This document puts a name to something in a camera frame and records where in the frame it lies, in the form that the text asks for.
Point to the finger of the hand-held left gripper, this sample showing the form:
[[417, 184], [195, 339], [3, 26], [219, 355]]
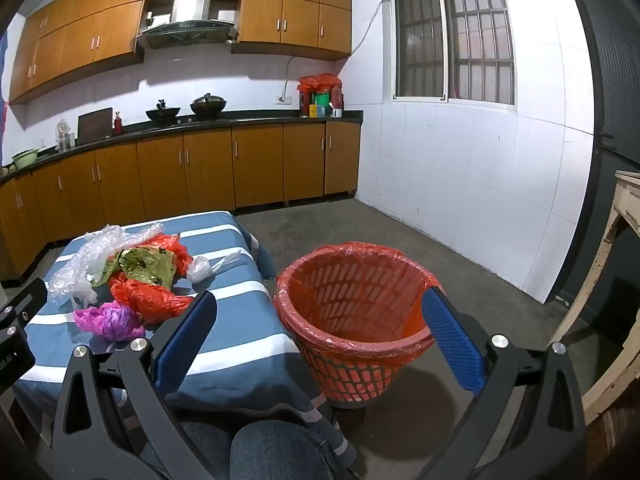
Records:
[[27, 302]]

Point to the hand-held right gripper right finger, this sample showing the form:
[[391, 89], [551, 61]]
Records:
[[452, 340]]

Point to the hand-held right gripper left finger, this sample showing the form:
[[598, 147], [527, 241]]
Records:
[[182, 345]]

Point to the large clear plastic bag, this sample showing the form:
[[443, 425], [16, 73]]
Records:
[[85, 260]]

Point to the purple plastic bag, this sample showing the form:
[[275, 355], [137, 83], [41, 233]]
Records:
[[107, 320]]

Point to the small white plastic bag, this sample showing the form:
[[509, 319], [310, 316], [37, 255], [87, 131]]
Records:
[[200, 267]]

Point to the green foil bag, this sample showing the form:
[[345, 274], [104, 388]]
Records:
[[145, 265]]

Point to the red lattice waste basket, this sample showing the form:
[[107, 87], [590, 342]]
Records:
[[350, 380]]

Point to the blue white striped tablecloth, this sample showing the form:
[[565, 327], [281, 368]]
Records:
[[240, 310]]

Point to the person's jeans leg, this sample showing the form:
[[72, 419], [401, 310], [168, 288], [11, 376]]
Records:
[[280, 450]]

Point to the green pot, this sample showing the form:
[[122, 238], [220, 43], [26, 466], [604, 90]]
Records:
[[25, 159]]

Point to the glass jar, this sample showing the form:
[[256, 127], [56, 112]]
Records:
[[64, 140]]

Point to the row of wooden base cabinets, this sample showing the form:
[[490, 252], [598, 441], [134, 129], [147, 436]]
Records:
[[210, 170]]

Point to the brown cutting board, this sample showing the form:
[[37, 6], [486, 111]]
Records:
[[95, 126]]

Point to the red bottle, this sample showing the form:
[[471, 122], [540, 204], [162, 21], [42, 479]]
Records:
[[118, 125]]

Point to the cream wooden table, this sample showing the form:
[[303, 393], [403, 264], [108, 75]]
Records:
[[627, 195]]

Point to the black wok with lid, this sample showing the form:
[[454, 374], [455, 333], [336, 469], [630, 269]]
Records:
[[208, 106]]

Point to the black kitchen countertop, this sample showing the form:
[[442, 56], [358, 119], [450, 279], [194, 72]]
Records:
[[280, 119]]

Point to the green box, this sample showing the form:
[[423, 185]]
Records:
[[322, 102]]

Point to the red canister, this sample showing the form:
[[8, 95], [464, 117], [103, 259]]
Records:
[[306, 102]]

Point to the red bag on canisters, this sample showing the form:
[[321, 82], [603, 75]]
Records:
[[320, 82]]

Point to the dark door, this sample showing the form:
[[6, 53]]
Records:
[[610, 85]]

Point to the barred window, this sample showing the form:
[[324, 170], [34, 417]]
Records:
[[450, 35]]

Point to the steel range hood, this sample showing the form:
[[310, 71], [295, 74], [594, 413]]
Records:
[[185, 30]]

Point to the white wall outlet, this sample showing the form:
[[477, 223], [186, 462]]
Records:
[[284, 100]]

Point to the row of wooden wall cabinets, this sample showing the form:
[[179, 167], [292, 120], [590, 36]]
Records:
[[260, 20]]

